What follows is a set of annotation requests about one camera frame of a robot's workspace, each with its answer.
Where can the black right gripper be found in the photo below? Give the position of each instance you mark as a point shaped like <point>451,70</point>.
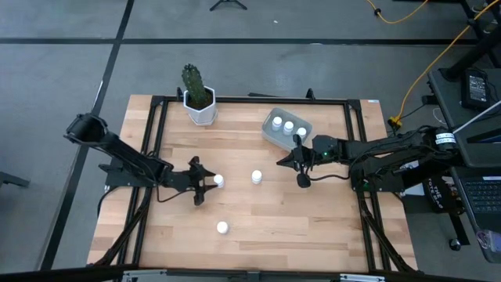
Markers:
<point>304,160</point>

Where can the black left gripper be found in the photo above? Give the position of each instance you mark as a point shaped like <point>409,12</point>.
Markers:
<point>188,180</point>

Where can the white pill bottle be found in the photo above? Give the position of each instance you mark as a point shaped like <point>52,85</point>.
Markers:
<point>288,127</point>
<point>222,227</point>
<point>301,131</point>
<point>218,180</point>
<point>276,122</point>
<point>256,176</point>

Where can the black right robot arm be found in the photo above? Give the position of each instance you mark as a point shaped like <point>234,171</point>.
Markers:
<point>391,156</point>

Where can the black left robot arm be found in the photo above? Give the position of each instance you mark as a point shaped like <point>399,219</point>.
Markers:
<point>117,152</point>

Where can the white plastic basket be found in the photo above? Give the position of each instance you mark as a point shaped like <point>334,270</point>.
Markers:
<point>274,139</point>

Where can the white angular planter pot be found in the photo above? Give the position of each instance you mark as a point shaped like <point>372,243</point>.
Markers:
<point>200,115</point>

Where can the green cactus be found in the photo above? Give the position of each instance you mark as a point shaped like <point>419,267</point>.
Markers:
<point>192,84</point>

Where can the black tote bag white print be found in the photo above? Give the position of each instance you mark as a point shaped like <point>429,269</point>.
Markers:
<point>436,194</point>

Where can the black desk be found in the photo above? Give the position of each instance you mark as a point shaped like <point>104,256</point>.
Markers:
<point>446,98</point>

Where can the black tripod stand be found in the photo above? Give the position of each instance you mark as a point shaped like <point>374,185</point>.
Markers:
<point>229,4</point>

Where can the black caster wheel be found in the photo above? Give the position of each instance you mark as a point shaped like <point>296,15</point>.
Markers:
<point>455,245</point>

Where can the black stand leg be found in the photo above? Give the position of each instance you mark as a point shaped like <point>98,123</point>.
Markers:
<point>13,179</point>

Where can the dark laptop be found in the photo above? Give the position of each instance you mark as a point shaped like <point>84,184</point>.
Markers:
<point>483,196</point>

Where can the black power adapter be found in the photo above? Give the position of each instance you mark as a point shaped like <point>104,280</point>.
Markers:
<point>476,88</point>

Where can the black desk angled legs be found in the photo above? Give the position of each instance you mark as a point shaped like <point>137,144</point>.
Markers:
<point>469,56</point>

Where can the clear plastic bag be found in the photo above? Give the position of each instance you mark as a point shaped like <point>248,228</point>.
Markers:
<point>491,244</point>

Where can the black frame foot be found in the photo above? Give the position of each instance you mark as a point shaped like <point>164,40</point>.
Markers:
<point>179,93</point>
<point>310,94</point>

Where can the silver aluminium bracket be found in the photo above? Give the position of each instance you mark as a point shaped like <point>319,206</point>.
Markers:
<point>145,276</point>
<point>362,277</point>

